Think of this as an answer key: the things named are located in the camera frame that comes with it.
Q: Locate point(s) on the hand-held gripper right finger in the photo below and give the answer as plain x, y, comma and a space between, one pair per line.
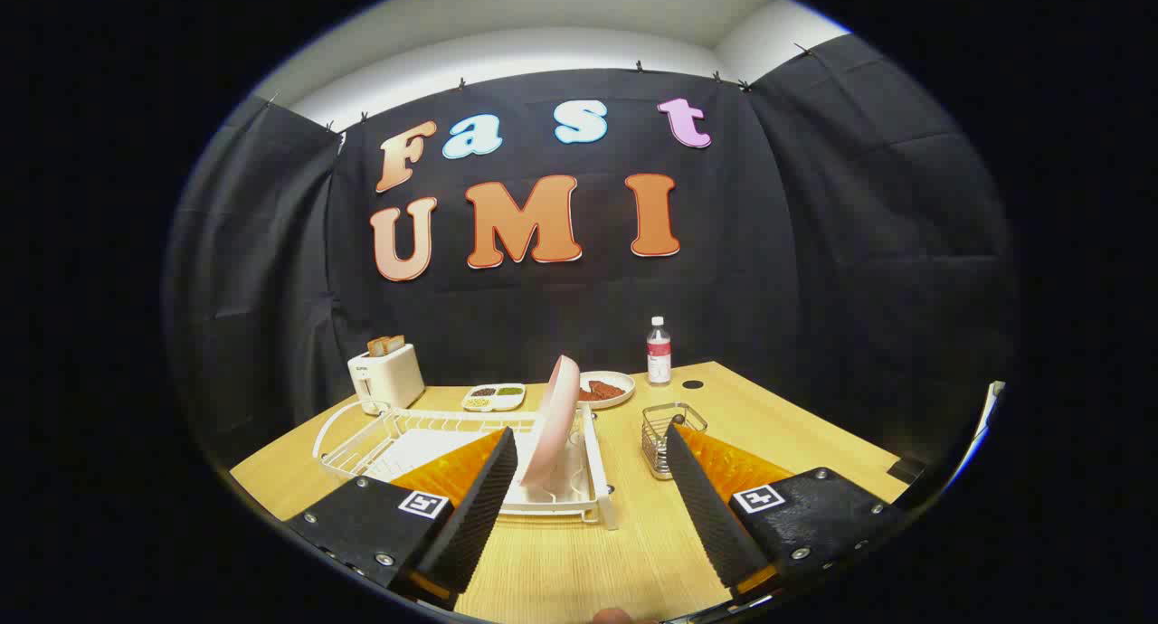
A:
706, 506

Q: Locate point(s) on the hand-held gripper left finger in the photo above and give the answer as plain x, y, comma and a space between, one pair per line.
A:
479, 506

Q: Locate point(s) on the pink plate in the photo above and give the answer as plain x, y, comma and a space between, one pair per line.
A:
554, 425

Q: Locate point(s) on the white divided condiment dish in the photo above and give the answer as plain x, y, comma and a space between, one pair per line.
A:
494, 397

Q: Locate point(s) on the white plate with meat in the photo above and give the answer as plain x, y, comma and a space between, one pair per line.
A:
624, 382

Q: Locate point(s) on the white toaster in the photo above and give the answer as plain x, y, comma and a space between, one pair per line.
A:
389, 380

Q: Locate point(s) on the clear bottle with red label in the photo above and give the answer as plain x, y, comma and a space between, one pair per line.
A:
659, 353

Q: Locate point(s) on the black table edge clamp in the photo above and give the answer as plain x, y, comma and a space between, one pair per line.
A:
906, 469

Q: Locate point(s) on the black backdrop cloth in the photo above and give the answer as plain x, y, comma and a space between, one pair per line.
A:
796, 244

